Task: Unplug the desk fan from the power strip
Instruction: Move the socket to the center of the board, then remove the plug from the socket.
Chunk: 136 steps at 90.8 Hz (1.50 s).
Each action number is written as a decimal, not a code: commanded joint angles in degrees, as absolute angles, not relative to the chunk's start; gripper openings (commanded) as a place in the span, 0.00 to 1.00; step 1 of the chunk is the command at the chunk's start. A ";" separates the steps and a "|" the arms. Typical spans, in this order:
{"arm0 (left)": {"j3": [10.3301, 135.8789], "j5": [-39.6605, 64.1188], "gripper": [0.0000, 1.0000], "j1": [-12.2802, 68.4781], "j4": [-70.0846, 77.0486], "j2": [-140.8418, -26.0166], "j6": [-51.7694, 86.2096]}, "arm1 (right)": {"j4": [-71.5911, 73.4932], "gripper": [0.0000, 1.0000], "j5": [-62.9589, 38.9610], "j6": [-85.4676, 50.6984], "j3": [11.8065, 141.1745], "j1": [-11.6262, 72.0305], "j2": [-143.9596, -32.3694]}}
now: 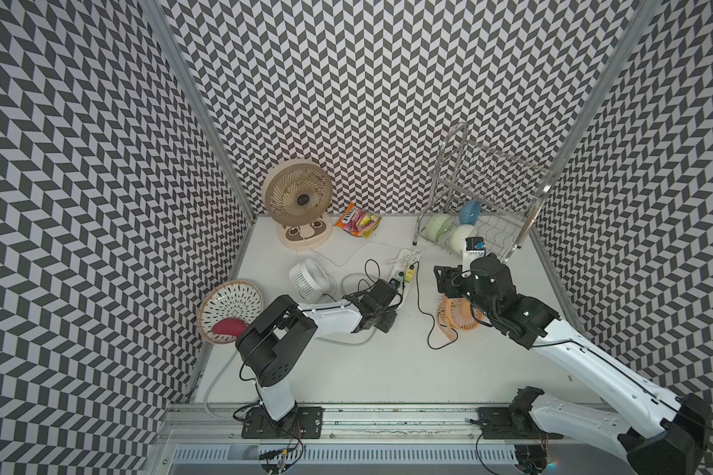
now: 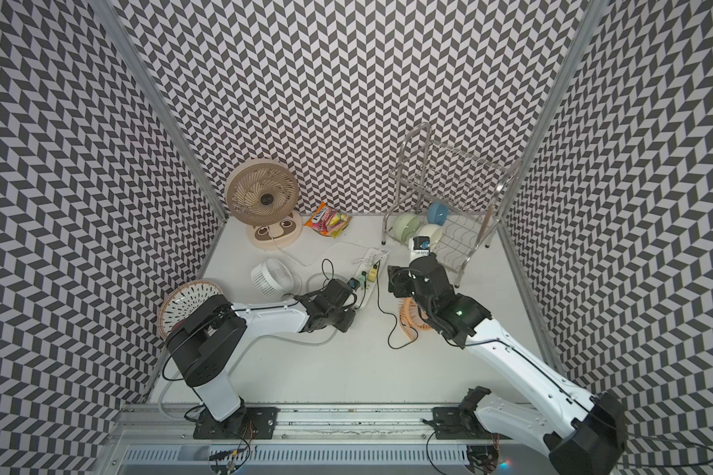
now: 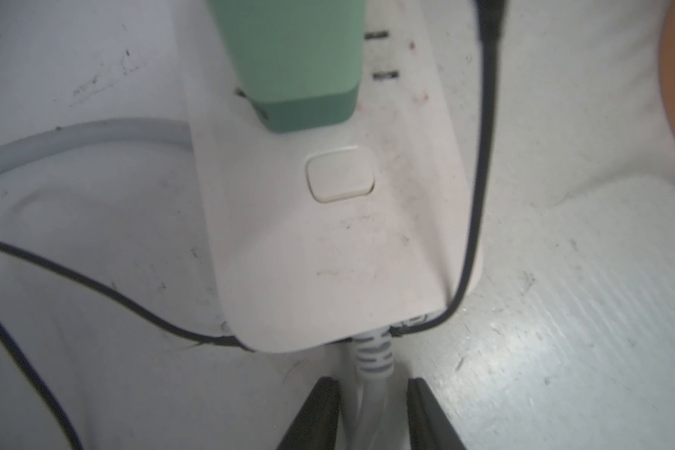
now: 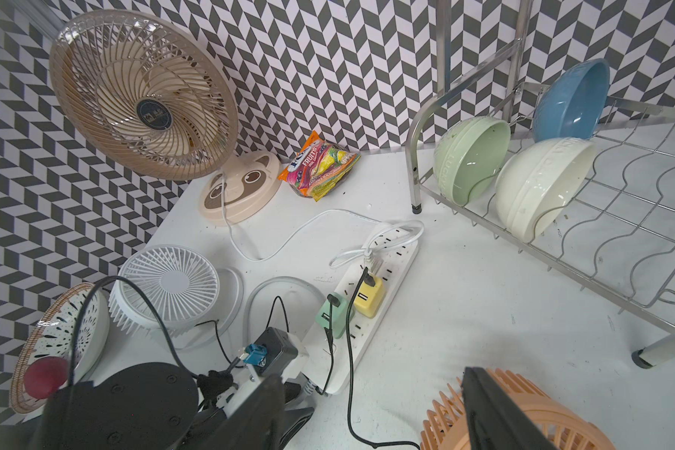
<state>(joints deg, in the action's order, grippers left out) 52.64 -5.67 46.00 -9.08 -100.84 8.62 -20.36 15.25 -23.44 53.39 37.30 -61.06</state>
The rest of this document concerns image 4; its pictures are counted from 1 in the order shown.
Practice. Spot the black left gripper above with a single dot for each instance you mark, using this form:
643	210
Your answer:
294	420

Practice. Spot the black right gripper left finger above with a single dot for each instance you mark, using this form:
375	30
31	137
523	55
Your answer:
255	424

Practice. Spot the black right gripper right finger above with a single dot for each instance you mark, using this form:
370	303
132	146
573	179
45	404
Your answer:
494	420

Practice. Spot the green usb charger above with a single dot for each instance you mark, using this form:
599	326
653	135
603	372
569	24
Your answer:
333	315

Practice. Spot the yellow usb charger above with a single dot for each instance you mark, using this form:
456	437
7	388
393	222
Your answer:
370	296

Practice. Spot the white power strip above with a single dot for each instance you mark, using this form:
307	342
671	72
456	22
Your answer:
354	309

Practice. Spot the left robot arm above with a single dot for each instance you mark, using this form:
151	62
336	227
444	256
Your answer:
155	406

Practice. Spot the small white fan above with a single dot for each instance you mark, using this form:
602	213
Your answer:
196	301

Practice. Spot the beige raccoon desk fan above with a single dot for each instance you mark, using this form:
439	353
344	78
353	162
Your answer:
147	96

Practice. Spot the red ball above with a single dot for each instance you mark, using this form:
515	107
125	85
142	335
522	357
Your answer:
45	376

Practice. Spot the cream ceramic bowl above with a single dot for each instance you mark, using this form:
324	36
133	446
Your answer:
538	183

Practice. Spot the steel dish rack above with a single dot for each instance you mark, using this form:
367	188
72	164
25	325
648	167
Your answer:
616	237

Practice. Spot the colourful candy bag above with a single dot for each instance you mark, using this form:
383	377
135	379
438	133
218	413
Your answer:
318	167

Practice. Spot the green ceramic bowl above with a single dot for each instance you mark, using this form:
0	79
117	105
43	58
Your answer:
468	156

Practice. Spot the blue ceramic bowl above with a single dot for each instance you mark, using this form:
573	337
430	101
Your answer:
573	105

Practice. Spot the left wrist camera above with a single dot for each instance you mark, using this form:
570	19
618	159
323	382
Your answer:
274	353

